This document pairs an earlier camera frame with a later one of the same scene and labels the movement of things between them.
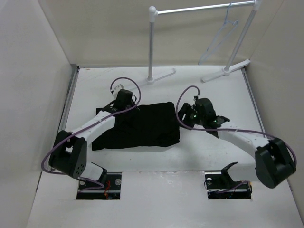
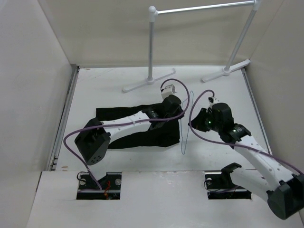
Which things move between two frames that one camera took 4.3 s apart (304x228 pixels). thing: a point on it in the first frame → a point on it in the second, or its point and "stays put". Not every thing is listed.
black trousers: (153, 125) stays put
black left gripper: (131, 103) → (178, 111)
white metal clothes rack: (230, 67) stays put
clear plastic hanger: (227, 28) → (186, 110)
